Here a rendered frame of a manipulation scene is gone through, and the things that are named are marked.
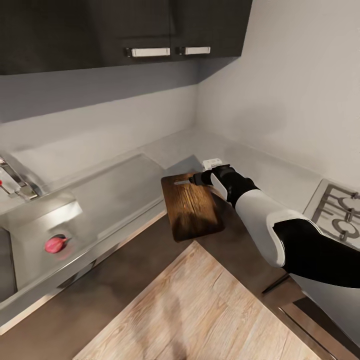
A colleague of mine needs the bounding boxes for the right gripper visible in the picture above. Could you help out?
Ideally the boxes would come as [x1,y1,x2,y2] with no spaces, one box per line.
[189,170,211,186]

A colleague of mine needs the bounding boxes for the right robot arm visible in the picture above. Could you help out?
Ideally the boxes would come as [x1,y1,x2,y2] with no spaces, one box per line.
[189,158,360,348]

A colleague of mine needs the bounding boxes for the cutting board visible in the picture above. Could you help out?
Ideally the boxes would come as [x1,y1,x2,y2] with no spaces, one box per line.
[161,172,225,244]

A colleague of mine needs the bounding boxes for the vidalia onion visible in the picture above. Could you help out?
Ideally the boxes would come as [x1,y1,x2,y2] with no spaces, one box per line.
[45,237,67,254]

